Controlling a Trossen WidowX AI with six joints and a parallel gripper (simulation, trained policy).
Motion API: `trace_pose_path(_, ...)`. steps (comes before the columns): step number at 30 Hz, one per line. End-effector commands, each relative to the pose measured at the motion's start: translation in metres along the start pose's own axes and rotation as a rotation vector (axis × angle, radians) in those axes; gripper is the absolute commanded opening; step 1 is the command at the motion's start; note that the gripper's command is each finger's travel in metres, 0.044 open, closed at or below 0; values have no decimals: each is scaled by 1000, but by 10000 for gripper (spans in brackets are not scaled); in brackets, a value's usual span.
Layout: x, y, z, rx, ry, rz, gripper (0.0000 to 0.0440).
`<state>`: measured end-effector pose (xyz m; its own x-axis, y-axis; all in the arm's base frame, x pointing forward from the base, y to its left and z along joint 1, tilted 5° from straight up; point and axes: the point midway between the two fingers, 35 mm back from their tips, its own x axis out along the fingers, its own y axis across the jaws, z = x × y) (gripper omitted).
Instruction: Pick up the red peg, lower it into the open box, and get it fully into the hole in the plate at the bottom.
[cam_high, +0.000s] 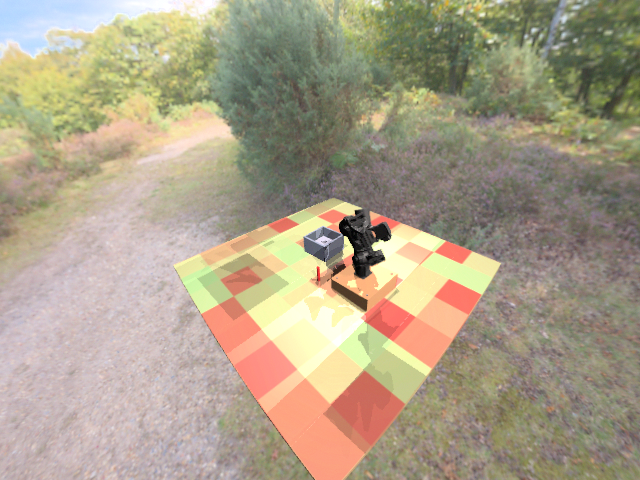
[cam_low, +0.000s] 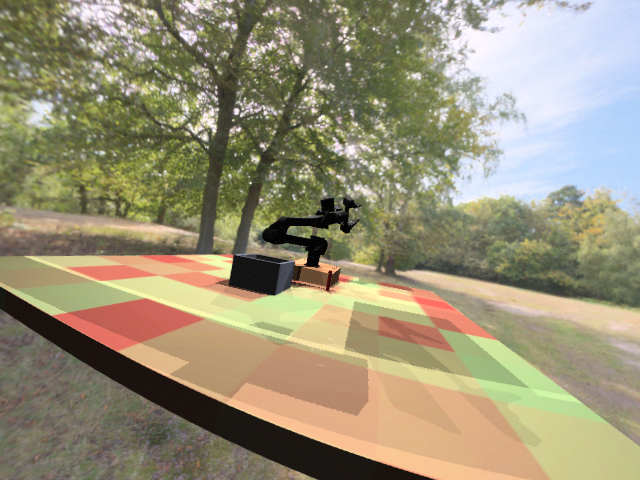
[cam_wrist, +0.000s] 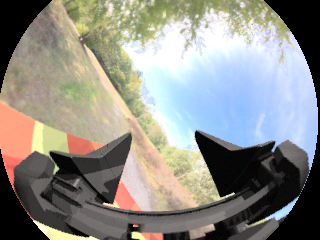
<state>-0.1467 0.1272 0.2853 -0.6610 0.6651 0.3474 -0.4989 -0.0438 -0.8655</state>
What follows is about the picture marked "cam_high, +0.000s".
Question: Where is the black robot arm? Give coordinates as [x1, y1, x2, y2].
[339, 207, 392, 280]

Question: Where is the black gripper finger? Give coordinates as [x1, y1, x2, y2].
[366, 249, 384, 263]
[350, 217, 369, 234]

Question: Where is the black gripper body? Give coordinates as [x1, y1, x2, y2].
[348, 212, 386, 267]

